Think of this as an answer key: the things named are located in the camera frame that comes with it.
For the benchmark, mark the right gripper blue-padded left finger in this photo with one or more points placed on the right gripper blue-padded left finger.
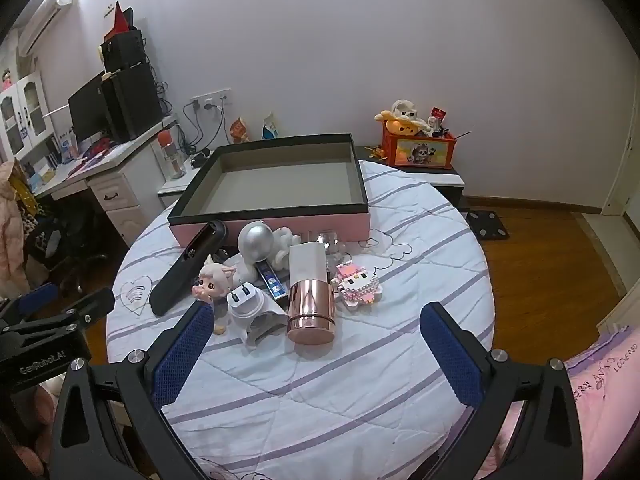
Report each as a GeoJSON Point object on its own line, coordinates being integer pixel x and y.
{"type": "Point", "coordinates": [86, 442]}

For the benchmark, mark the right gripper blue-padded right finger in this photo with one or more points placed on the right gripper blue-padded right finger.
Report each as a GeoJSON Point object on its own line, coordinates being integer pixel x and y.
{"type": "Point", "coordinates": [545, 442]}

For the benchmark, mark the black textured comb case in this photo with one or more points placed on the black textured comb case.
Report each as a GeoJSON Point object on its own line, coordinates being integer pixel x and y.
{"type": "Point", "coordinates": [177, 281]}

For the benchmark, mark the pink-haired doll figurine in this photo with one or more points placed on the pink-haired doll figurine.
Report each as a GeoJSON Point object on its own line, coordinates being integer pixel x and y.
{"type": "Point", "coordinates": [212, 286]}

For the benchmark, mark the white round plug adapter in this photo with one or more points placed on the white round plug adapter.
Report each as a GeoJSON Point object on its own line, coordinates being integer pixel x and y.
{"type": "Point", "coordinates": [254, 314]}

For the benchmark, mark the blue gold lighter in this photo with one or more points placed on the blue gold lighter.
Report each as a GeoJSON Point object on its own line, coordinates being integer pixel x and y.
{"type": "Point", "coordinates": [275, 287]}

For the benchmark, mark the silver ball white plush toy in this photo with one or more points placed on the silver ball white plush toy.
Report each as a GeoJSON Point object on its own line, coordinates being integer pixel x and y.
{"type": "Point", "coordinates": [257, 243]}

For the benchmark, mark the rose gold white cylinder bottle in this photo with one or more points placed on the rose gold white cylinder bottle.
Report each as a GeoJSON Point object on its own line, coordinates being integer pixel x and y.
{"type": "Point", "coordinates": [311, 314]}

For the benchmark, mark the clear crystal bottle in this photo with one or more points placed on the clear crystal bottle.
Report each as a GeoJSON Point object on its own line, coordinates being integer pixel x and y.
{"type": "Point", "coordinates": [334, 248]}

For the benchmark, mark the pink jacket on chair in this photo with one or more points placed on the pink jacket on chair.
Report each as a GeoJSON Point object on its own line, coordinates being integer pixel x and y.
{"type": "Point", "coordinates": [14, 191]}

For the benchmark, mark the pink printed bedding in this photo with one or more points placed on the pink printed bedding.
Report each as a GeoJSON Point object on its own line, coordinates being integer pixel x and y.
{"type": "Point", "coordinates": [605, 384]}

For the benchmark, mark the black office chair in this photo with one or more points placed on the black office chair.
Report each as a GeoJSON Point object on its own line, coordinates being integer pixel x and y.
{"type": "Point", "coordinates": [74, 241]}

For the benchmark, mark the white desk with drawers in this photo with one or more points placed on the white desk with drawers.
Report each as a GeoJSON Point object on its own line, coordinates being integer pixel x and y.
{"type": "Point", "coordinates": [125, 182]}

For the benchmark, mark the white striped quilted tablecloth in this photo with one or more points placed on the white striped quilted tablecloth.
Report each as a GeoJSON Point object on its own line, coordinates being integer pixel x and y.
{"type": "Point", "coordinates": [372, 404]}

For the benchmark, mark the white glass-door cupboard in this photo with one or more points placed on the white glass-door cupboard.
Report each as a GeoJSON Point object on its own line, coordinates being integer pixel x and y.
{"type": "Point", "coordinates": [25, 123]}

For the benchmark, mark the bottle with orange cap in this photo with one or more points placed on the bottle with orange cap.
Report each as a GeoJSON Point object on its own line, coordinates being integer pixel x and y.
{"type": "Point", "coordinates": [171, 154]}

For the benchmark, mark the black bathroom scale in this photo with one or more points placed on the black bathroom scale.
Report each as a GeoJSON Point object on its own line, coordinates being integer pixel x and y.
{"type": "Point", "coordinates": [486, 225]}

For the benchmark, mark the black computer monitor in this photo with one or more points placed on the black computer monitor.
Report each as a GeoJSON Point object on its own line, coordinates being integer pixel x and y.
{"type": "Point", "coordinates": [87, 109]}

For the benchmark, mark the pink box with black rim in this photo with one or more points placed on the pink box with black rim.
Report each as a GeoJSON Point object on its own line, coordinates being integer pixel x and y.
{"type": "Point", "coordinates": [348, 227]}

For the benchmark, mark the orange snack bag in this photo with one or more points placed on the orange snack bag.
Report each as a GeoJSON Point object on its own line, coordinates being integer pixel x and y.
{"type": "Point", "coordinates": [238, 132]}

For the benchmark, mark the orange toy storage box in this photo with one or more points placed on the orange toy storage box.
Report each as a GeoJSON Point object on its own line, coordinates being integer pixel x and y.
{"type": "Point", "coordinates": [402, 151]}

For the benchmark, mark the red cone hat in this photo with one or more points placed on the red cone hat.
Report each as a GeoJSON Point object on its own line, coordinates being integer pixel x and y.
{"type": "Point", "coordinates": [120, 23]}

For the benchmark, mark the white air conditioner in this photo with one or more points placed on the white air conditioner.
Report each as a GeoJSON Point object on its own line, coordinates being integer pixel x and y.
{"type": "Point", "coordinates": [43, 19]}

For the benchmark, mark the yellow white plush toy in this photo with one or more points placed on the yellow white plush toy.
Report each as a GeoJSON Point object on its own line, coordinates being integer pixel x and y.
{"type": "Point", "coordinates": [404, 120]}

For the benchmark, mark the white wall power strip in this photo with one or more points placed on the white wall power strip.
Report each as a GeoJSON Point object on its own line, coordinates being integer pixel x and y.
{"type": "Point", "coordinates": [220, 99]}

